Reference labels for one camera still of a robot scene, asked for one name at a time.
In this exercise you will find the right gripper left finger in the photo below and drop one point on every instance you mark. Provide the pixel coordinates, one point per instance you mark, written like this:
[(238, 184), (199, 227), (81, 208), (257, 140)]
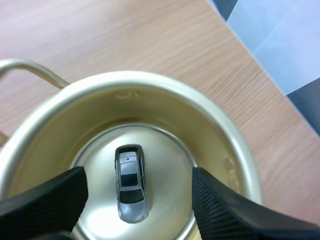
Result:
[(47, 205)]

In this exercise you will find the small grey toy car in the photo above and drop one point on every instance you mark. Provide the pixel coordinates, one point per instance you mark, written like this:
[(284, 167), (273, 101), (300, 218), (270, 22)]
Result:
[(130, 185)]

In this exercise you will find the checked cloth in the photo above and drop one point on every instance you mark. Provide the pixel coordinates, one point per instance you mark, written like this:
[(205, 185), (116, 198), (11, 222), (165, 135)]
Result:
[(282, 37)]

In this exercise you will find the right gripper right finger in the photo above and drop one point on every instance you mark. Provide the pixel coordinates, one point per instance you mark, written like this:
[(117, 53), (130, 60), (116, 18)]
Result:
[(225, 212)]

